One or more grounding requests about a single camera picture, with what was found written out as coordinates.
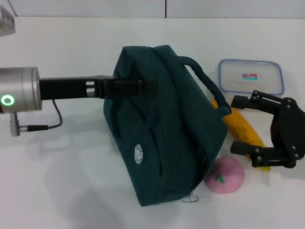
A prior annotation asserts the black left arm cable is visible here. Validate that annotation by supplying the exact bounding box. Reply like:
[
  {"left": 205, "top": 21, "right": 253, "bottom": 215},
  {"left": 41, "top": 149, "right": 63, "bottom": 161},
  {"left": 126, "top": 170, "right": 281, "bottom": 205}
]
[{"left": 18, "top": 99, "right": 63, "bottom": 132}]

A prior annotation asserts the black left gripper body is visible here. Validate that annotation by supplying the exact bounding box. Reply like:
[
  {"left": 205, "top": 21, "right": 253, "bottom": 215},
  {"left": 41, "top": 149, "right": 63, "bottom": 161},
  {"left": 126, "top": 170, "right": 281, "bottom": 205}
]
[{"left": 39, "top": 74, "right": 115, "bottom": 101}]

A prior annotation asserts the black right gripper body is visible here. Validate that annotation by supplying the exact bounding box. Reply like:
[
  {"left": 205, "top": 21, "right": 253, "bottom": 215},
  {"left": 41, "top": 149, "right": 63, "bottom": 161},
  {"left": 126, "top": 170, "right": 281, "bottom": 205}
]
[{"left": 270, "top": 97, "right": 305, "bottom": 167}]

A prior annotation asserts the clear blue-rimmed plastic container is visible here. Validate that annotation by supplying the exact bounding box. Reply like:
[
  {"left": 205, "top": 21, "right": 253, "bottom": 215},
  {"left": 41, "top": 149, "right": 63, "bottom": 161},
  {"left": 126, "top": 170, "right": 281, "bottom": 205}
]
[{"left": 218, "top": 58, "right": 285, "bottom": 97}]

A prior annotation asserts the pink toy peach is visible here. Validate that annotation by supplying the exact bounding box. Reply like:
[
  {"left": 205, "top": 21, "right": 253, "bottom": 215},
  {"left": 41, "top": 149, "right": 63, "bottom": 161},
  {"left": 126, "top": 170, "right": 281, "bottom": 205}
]
[{"left": 204, "top": 156, "right": 246, "bottom": 195}]

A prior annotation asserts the yellow toy banana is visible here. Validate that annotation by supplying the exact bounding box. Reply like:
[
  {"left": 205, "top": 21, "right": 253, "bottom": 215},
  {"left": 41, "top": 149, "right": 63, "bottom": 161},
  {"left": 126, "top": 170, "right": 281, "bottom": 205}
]
[{"left": 209, "top": 99, "right": 272, "bottom": 172}]

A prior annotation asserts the dark teal insulated bag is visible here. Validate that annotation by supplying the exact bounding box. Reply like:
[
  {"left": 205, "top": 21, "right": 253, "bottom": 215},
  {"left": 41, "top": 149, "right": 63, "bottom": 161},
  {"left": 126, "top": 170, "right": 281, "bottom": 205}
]
[{"left": 102, "top": 44, "right": 232, "bottom": 208}]

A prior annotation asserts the metal zipper pull ring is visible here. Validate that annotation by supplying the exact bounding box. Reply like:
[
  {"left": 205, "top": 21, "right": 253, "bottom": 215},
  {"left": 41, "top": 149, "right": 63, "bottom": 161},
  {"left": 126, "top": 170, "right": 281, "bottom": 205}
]
[{"left": 181, "top": 190, "right": 200, "bottom": 203}]

